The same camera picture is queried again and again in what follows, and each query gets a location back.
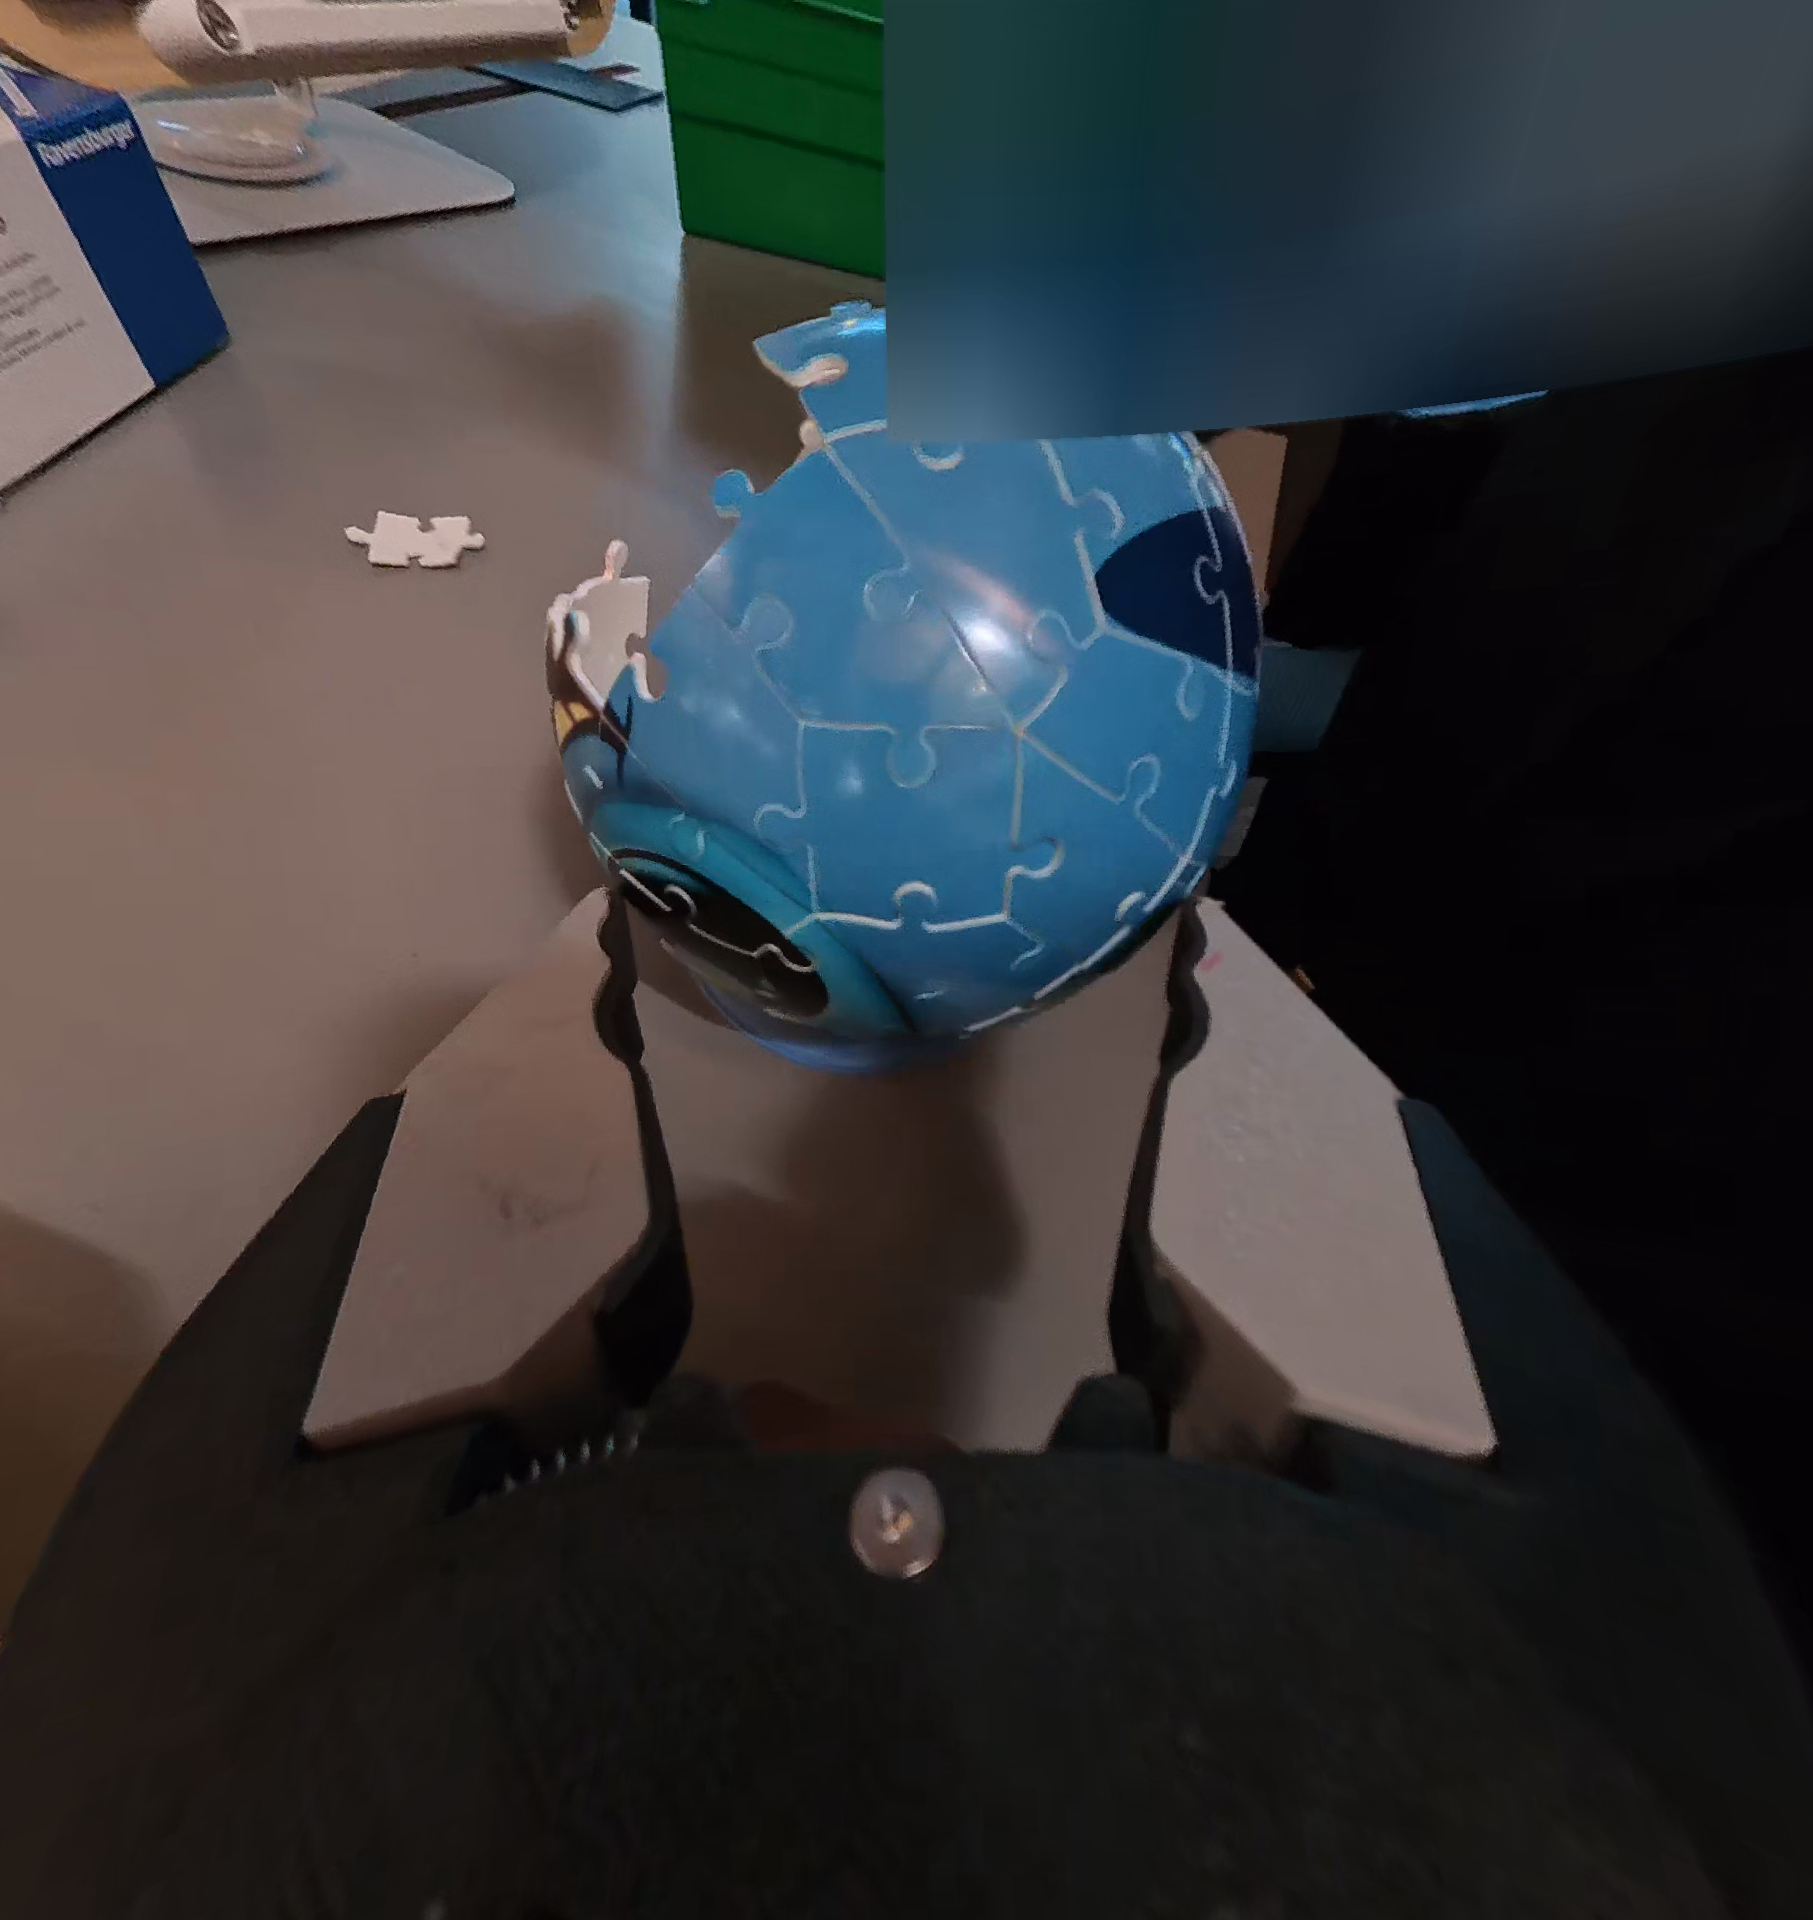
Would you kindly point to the blue puzzle ball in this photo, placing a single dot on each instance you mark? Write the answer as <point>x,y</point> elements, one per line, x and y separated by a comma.
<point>969,721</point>

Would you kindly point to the white blue puzzle box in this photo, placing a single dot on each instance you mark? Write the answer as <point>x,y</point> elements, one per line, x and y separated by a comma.
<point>53,300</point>

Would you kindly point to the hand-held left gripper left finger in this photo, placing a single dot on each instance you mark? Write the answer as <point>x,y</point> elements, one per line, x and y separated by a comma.
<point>501,1200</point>

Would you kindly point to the white clip rod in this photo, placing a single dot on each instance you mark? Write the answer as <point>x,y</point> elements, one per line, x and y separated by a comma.
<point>347,39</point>

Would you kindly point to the green plastic bin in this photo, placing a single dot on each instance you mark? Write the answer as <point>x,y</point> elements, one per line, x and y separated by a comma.
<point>767,150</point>

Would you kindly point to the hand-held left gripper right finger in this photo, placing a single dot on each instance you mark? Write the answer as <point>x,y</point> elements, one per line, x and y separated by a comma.
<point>1282,1200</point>

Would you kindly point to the grey fabric chair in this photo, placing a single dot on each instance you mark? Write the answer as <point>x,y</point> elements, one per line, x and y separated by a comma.
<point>1306,697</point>

